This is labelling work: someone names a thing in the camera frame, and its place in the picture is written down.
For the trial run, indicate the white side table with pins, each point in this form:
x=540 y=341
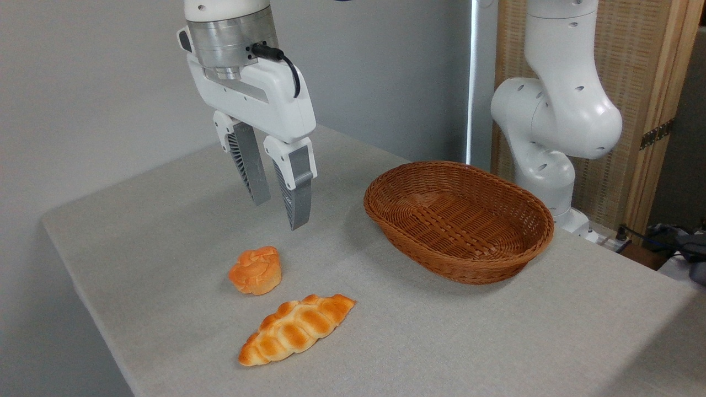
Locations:
x=681 y=273

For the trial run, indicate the brown wooden block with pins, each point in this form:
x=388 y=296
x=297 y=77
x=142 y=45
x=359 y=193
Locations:
x=645 y=258

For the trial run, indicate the dark grey bag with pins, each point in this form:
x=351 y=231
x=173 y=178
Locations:
x=684 y=248

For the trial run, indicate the long braided bread loaf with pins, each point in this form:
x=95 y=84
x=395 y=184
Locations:
x=298 y=328

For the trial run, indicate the round orange bread bun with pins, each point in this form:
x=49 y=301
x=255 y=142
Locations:
x=256 y=271

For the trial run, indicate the black power plug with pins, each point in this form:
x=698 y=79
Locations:
x=622 y=236

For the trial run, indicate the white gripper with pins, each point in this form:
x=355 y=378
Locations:
x=259 y=102

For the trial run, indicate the brown oval wicker basket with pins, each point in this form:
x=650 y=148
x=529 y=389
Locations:
x=496 y=253

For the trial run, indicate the wooden woven folding screen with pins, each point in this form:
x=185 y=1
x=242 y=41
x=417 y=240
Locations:
x=640 y=66

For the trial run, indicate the dark metal screen hinge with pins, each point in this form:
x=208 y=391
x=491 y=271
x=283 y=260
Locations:
x=656 y=134

